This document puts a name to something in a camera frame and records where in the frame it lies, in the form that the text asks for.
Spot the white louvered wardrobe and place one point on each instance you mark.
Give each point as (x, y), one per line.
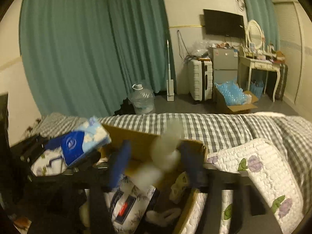
(295, 43)

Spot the silver mini fridge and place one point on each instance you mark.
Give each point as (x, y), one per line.
(225, 64)

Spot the white dressing table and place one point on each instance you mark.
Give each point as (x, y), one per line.
(261, 65)

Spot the oval white mirror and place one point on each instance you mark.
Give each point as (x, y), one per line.
(254, 35)

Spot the brown cardboard box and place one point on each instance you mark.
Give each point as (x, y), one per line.
(174, 188)

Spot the white flat mop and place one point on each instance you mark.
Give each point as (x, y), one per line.
(170, 81)

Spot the white sock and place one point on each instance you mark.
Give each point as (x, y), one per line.
(163, 219)

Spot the blue plastic bags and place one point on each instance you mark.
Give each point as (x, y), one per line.
(233, 94)

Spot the white foam knot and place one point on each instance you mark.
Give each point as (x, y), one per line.
(164, 156)

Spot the white suitcase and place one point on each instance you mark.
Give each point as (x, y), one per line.
(200, 74)

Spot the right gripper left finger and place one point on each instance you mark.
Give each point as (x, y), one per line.
(100, 181)

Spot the blue tissue pack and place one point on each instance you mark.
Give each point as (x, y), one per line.
(89, 136)

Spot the cardboard box on floor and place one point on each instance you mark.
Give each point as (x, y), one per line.
(222, 107)

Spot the blue waste basket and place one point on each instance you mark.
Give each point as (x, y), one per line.
(256, 88)

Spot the teal curtain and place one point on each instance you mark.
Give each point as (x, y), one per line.
(263, 12)
(82, 57)

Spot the teal curtain left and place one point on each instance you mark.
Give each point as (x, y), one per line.
(82, 57)

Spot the clear water jug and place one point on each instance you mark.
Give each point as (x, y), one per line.
(142, 99)

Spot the floral tissue pack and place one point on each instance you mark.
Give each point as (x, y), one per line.
(127, 204)

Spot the floral quilted blanket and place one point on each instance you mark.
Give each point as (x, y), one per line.
(250, 189)

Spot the teal curtain right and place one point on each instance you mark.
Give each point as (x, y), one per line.
(263, 12)

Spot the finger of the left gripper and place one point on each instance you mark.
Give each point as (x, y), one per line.
(31, 148)
(80, 161)

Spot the dark striped suitcase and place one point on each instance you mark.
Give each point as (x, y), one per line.
(282, 82)

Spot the black wall television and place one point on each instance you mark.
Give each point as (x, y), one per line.
(224, 24)

